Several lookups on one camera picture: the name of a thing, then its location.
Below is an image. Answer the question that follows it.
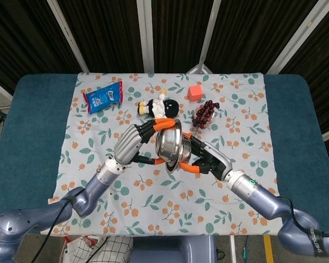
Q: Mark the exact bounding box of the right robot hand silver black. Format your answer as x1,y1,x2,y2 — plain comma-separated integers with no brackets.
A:
179,133,233,181

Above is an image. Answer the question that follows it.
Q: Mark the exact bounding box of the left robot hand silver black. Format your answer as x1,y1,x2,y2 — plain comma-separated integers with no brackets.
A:
114,117,181,167

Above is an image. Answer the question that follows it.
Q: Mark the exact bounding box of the metal bowl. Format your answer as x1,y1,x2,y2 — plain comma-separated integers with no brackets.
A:
154,119,183,176
178,131,194,172

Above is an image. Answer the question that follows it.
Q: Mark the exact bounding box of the dark red grape bunch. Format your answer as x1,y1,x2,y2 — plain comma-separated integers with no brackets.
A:
191,100,220,129

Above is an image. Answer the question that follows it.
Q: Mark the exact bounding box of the blue snack bag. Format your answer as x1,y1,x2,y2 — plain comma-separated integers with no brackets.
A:
82,80,124,115

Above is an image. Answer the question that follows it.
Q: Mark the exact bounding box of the black white plush doll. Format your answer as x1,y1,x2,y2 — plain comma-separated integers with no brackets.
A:
135,87,181,125

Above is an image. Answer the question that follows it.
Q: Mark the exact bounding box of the floral print tablecloth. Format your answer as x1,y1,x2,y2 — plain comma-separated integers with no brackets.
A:
40,71,285,238

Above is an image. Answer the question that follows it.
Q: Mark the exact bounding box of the orange cube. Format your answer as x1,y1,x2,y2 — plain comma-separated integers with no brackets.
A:
188,84,203,102

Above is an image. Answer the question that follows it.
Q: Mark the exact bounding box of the grey table leg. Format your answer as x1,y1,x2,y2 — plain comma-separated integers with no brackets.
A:
229,235,237,263

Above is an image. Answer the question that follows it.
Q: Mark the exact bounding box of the teal table cover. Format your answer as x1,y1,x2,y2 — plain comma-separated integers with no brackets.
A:
0,73,329,236

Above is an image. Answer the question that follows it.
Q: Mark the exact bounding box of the grey tripod stand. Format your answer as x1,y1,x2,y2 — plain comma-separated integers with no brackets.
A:
186,52,213,74

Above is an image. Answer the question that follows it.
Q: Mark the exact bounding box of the blue-grey robot torso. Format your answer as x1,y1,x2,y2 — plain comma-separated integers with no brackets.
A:
130,235,217,263

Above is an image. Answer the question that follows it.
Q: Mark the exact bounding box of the white black checked bag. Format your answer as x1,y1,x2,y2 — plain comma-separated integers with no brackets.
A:
71,235,134,263

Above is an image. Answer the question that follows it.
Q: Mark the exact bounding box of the white red plastic bag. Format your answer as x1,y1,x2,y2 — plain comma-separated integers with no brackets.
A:
63,235,101,260

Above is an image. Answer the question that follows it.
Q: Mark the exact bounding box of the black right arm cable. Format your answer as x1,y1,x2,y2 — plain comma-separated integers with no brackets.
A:
277,195,329,239

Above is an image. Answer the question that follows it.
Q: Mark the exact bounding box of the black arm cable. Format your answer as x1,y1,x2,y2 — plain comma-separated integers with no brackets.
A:
277,195,329,239
38,196,73,263

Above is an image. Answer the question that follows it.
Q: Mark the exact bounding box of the green floor cable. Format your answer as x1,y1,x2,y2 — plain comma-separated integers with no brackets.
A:
242,237,249,263

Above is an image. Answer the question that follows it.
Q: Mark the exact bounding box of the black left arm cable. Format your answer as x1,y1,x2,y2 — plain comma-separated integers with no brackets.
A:
38,196,73,263

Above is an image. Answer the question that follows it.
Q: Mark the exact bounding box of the black printed velcro strap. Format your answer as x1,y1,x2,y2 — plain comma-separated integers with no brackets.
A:
307,226,326,259

